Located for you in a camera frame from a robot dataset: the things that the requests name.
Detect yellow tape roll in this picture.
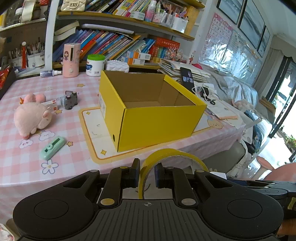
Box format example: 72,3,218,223
138,148,209,200

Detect mint green utility knife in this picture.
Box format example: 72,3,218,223
40,136,66,161

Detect grey toy car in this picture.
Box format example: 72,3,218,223
60,90,78,110

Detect white red small box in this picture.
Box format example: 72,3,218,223
42,99,58,113

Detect pink pig plush toy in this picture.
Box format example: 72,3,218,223
14,102,52,140

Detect pink heart plush toy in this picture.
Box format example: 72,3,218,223
20,93,46,104

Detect white charger cube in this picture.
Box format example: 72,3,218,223
210,171,227,180

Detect person's right hand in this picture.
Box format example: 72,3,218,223
277,218,296,236

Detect yellow cardboard box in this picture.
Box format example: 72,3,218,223
99,70,207,152

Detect pink checkered tablecloth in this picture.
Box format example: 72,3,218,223
1,73,243,223

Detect black smartphone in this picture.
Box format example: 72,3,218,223
180,67,196,94

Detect stack of papers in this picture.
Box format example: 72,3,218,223
158,59,211,82

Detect white quilted purse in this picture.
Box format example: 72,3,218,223
105,60,130,73

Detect white jar green lid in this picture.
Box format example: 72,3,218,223
86,54,105,77

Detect orange white medicine boxes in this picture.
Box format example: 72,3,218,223
120,51,151,65

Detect pink humidifier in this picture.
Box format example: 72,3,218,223
62,43,81,78

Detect small spray bottle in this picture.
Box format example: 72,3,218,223
40,70,62,78

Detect row of leaning books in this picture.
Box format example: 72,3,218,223
52,27,183,63

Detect white pen holder cups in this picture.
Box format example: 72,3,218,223
8,51,45,68

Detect black electronic keyboard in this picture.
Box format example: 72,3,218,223
0,66,16,99

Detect red foil packets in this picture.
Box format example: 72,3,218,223
0,66,11,90

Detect cream quilted handbag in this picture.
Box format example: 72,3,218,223
61,0,86,11

